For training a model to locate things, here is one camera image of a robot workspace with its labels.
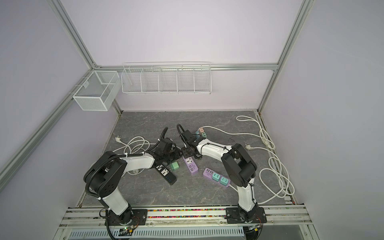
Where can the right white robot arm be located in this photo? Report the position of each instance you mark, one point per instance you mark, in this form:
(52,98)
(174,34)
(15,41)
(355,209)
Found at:
(241,170)

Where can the green plug adapter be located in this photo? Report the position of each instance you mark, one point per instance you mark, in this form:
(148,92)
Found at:
(174,166)

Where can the black power strip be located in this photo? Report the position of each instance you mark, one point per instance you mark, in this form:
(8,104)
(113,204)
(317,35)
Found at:
(166,174)

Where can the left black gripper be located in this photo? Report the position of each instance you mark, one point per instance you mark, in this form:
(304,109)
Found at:
(176,150)

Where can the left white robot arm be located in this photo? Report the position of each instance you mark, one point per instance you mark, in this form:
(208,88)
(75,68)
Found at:
(104,175)

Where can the white wire shelf basket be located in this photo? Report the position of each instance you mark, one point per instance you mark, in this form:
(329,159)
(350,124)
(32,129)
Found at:
(166,78)

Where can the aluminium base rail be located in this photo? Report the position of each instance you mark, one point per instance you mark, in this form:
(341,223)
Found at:
(179,223)

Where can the white mesh box basket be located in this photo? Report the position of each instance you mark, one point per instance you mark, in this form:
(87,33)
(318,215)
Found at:
(98,91)

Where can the purple power strip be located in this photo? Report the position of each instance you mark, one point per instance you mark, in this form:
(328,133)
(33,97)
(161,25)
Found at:
(208,175)
(191,165)

